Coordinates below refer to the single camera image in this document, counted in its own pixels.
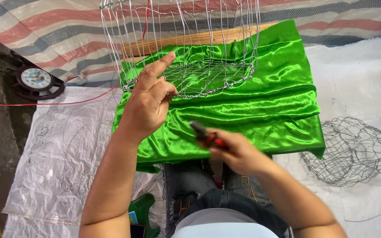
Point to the person's right hand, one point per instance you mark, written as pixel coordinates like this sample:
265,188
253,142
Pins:
243,155

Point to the person's left hand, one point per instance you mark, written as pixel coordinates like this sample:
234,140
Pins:
144,102

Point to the person's left fingers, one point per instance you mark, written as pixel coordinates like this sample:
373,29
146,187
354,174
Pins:
159,67

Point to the person's right fingers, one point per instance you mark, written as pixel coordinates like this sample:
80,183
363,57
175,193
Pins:
225,153

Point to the person's blue jeans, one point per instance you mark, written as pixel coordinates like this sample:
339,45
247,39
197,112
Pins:
187,185

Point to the wooden board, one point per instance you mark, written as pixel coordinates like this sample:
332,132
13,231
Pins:
203,38

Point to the person's light shirt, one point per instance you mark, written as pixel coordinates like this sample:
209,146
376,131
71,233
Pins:
223,228

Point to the green satin cloth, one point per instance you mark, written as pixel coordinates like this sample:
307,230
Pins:
276,99

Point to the green plastic tool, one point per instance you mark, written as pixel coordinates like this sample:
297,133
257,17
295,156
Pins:
141,208

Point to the white woven sheet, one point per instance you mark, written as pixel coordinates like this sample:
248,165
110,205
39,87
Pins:
352,82

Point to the dark round wall clock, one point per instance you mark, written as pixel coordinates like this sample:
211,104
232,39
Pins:
35,79

